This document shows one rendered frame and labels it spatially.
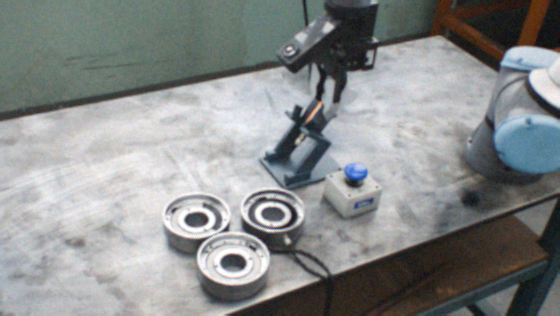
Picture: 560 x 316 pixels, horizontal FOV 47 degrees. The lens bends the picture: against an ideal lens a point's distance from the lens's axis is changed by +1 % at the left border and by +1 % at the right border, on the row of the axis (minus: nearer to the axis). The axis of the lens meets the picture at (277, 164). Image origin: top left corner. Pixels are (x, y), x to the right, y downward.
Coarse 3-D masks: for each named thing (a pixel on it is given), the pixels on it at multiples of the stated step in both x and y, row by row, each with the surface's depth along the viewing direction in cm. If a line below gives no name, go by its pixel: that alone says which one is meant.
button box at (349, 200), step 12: (336, 180) 108; (348, 180) 107; (360, 180) 107; (372, 180) 108; (324, 192) 110; (336, 192) 107; (348, 192) 105; (360, 192) 105; (372, 192) 106; (336, 204) 108; (348, 204) 105; (360, 204) 106; (372, 204) 108; (348, 216) 107
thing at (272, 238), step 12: (252, 192) 104; (264, 192) 105; (276, 192) 105; (288, 192) 105; (264, 204) 104; (276, 204) 104; (300, 204) 103; (240, 216) 101; (264, 216) 104; (276, 216) 105; (288, 216) 102; (300, 216) 102; (252, 228) 98; (300, 228) 100; (264, 240) 98; (276, 240) 98
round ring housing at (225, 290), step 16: (208, 240) 94; (224, 240) 96; (240, 240) 97; (256, 240) 95; (224, 256) 94; (240, 256) 94; (224, 272) 91; (240, 272) 91; (208, 288) 90; (224, 288) 89; (240, 288) 89; (256, 288) 90
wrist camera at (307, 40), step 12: (312, 24) 101; (324, 24) 99; (336, 24) 98; (300, 36) 100; (312, 36) 99; (324, 36) 98; (336, 36) 99; (288, 48) 99; (300, 48) 98; (312, 48) 98; (324, 48) 99; (288, 60) 98; (300, 60) 98; (312, 60) 99
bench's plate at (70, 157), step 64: (384, 64) 152; (448, 64) 154; (0, 128) 119; (64, 128) 121; (128, 128) 123; (192, 128) 124; (256, 128) 126; (384, 128) 130; (448, 128) 132; (0, 192) 105; (64, 192) 107; (128, 192) 108; (192, 192) 109; (320, 192) 112; (384, 192) 113; (448, 192) 115; (512, 192) 116; (0, 256) 94; (64, 256) 95; (128, 256) 96; (192, 256) 97; (320, 256) 99; (384, 256) 101
